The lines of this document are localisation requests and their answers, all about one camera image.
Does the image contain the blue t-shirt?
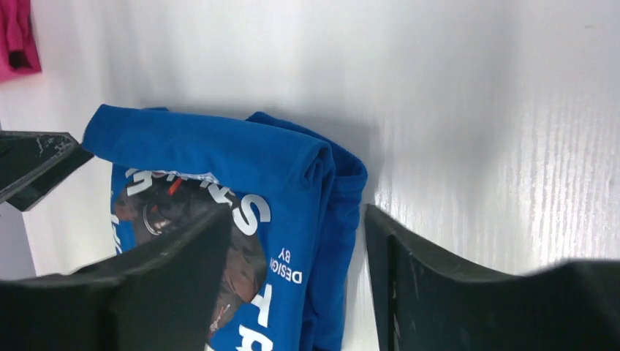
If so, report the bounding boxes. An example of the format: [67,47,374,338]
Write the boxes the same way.
[83,105,368,350]

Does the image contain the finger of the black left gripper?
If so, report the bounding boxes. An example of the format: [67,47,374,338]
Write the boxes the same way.
[1,131,94,212]

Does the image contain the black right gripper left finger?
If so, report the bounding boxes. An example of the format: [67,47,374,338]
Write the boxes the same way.
[1,209,232,350]

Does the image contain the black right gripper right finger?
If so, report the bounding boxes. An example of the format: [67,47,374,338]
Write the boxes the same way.
[364,205,619,350]

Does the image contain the folded red t-shirt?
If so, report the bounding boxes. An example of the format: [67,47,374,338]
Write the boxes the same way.
[1,0,42,83]

